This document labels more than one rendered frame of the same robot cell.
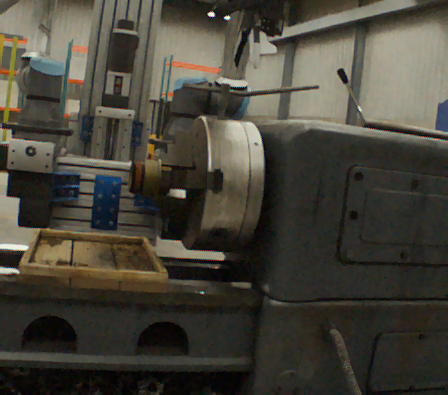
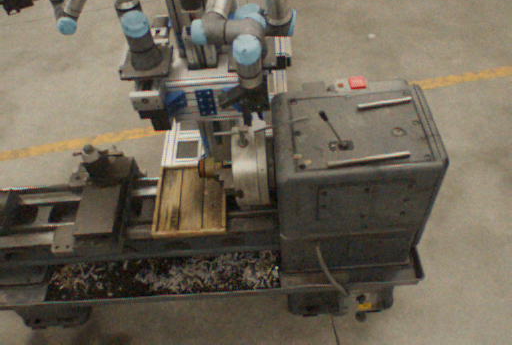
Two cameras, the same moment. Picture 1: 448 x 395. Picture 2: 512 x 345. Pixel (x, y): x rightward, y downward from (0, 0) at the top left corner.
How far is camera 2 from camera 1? 136 cm
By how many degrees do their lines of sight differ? 49
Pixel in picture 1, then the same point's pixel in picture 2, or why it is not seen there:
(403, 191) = (358, 194)
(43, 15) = not seen: outside the picture
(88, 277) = (185, 234)
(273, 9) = (260, 95)
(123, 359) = (214, 250)
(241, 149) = (252, 175)
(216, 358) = (261, 246)
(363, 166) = (328, 187)
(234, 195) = (252, 198)
